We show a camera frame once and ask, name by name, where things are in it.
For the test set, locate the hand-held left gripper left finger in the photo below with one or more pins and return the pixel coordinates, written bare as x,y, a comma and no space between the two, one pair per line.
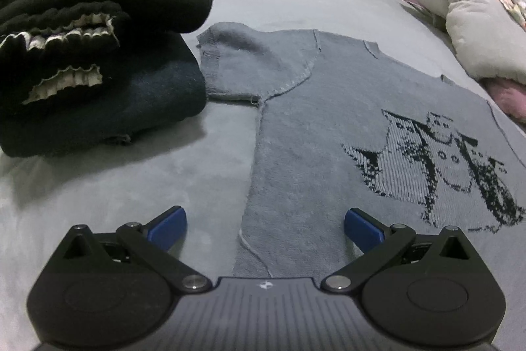
168,228

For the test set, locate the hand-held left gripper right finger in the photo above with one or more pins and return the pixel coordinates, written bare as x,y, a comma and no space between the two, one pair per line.
361,228

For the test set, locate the grey knit sweater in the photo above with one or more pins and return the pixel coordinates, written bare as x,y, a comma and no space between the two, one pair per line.
328,120

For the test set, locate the dark blue folded knit garment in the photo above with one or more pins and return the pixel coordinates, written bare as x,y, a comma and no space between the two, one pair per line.
164,88

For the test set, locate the pink blanket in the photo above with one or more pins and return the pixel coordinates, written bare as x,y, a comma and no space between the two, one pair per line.
511,98

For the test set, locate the floral pink cloth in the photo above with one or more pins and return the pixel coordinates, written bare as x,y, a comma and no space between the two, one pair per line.
411,1

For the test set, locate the light grey pillow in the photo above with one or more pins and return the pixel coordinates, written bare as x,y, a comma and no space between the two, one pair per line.
460,1

